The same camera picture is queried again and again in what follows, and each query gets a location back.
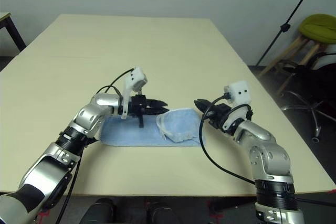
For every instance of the green cushion wooden stool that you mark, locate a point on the green cushion wooden stool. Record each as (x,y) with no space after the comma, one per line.
(317,28)

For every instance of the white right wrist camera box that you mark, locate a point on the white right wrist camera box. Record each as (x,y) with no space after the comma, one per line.
(240,93)

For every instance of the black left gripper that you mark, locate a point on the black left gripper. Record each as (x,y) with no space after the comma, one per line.
(137,104)

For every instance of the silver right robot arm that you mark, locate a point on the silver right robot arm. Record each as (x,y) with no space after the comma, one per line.
(270,161)

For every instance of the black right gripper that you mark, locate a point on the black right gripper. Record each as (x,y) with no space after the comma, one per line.
(218,115)

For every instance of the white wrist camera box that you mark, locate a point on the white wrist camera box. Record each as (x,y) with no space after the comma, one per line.
(136,78)
(240,93)

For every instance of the beige side table black frame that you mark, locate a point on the beige side table black frame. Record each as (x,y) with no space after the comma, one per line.
(6,22)

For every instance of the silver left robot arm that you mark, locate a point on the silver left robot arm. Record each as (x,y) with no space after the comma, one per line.
(57,155)

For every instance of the light blue terry towel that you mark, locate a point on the light blue terry towel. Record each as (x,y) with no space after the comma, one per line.
(181,127)

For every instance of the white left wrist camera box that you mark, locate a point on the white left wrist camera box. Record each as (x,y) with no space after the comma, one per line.
(136,78)

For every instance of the office chair base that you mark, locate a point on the office chair base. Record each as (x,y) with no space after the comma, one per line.
(315,82)

